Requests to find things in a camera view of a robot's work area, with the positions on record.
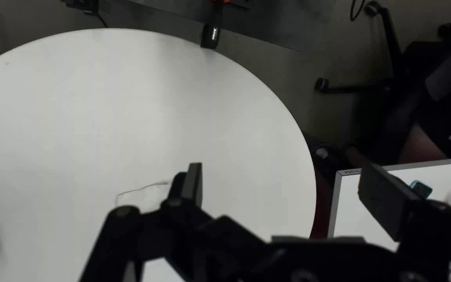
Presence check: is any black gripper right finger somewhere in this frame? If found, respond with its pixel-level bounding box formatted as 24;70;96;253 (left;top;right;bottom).
357;162;451;282

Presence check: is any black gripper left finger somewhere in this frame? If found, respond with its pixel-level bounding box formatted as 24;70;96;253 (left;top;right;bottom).
78;162;269;282

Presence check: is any person's bare forearm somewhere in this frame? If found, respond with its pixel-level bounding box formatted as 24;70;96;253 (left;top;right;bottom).
398;123;450;165

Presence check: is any phone with teal case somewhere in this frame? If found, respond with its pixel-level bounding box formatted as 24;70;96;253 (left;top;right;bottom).
409;179;434;201

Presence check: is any dark office chair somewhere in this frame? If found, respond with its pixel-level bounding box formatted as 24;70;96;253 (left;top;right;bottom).
313;0;451;164

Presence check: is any black clamp mount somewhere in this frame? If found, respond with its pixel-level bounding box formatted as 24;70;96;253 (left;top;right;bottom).
199;21;226;52

